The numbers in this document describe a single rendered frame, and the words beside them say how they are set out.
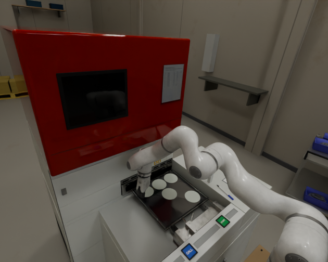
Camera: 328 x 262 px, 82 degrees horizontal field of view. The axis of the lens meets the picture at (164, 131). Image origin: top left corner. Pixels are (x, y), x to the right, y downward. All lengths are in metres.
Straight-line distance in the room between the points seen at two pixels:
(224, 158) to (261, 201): 0.20
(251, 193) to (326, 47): 2.76
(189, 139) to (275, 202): 0.37
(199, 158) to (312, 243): 0.40
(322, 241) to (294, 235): 0.07
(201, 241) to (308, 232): 0.49
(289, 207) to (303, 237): 0.11
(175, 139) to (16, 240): 2.02
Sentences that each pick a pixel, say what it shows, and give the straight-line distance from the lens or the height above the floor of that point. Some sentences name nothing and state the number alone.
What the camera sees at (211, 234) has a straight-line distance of 1.11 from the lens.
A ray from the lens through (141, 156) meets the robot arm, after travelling 0.99.
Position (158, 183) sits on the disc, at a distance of 1.38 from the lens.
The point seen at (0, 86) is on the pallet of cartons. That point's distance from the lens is 6.57.
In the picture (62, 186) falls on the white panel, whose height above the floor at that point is 1.11.
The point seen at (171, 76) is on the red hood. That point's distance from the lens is 1.12.
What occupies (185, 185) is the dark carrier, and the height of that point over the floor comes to 0.90.
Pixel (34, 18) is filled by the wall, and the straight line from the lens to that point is 9.80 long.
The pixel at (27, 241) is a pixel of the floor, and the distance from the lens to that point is 2.45.
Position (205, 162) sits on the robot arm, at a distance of 0.72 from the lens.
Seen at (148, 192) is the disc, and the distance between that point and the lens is 1.32.
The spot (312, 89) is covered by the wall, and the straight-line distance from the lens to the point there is 3.35.
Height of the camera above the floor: 1.84
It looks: 27 degrees down
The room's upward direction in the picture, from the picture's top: 4 degrees clockwise
